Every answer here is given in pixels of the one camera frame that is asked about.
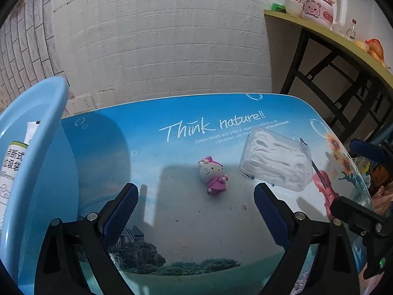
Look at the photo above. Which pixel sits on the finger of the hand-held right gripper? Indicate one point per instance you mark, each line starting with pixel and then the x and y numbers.
pixel 367 150
pixel 356 215

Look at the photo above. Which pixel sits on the yellow fruit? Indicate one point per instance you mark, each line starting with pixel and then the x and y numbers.
pixel 359 45

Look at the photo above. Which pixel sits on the long white paper packet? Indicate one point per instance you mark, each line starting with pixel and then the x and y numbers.
pixel 33 132

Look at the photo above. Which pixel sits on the light blue plastic basin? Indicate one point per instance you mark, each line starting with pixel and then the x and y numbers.
pixel 40 190

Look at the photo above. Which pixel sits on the beige wall socket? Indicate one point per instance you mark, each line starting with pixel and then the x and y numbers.
pixel 79 104

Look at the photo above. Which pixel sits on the orange fruit with sticker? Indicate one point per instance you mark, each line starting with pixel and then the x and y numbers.
pixel 374 54

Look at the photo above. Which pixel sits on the orange plastic bag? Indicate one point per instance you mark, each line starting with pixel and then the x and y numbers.
pixel 382 199

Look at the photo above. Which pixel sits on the pink cat figurine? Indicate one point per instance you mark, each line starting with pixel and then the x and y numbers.
pixel 213 173

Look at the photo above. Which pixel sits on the small green container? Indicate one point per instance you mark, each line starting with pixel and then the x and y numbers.
pixel 278 7

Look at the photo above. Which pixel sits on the white roll with green label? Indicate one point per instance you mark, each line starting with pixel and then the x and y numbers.
pixel 12 175

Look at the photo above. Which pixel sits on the pink bear water bottle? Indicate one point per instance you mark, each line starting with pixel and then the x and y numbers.
pixel 317 4

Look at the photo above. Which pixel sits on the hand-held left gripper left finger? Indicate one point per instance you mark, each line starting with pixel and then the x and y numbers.
pixel 119 215

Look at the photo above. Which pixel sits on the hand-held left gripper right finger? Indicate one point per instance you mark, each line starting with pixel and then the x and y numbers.
pixel 270 215

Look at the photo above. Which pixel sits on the clear glass bottle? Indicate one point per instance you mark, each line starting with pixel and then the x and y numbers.
pixel 352 30

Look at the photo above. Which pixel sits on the clear box of floss picks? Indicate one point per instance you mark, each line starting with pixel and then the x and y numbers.
pixel 274 159

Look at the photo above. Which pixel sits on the white electric kettle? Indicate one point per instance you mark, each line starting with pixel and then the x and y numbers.
pixel 340 12

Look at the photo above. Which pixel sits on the wooden folding table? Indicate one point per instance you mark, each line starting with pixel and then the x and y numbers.
pixel 322 33

